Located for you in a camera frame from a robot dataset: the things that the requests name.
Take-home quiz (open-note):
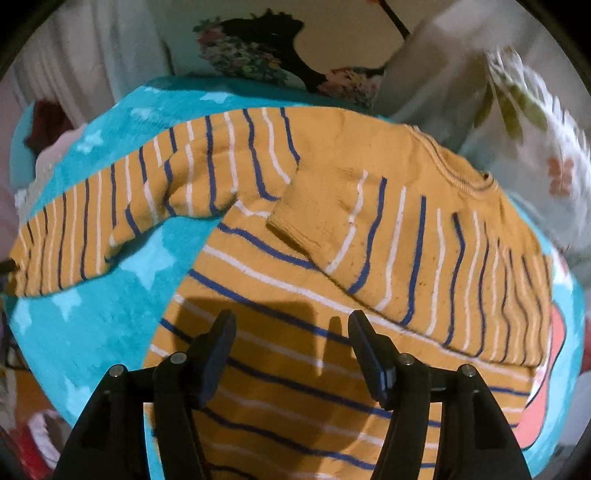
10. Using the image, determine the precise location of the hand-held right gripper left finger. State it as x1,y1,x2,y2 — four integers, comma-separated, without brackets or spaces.
54,309,238,480

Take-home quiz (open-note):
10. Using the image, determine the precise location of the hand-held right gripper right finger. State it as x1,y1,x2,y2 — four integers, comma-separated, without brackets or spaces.
347,310,533,480

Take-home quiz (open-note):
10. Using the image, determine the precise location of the orange striped sweater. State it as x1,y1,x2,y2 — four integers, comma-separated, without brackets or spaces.
10,107,554,480

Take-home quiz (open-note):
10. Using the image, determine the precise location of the teal star-print blanket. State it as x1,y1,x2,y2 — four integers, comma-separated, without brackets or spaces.
4,76,586,480

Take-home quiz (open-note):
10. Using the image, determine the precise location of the white leaf-print pillow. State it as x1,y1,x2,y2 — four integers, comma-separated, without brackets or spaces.
455,46,591,250

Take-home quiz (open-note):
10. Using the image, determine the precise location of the dark red cloth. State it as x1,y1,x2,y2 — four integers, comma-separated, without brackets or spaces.
25,99,75,155

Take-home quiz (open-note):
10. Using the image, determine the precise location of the floral pillow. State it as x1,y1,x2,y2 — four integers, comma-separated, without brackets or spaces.
152,0,432,109

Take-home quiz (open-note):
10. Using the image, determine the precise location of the white curtain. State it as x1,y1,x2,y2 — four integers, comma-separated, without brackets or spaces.
11,0,174,116

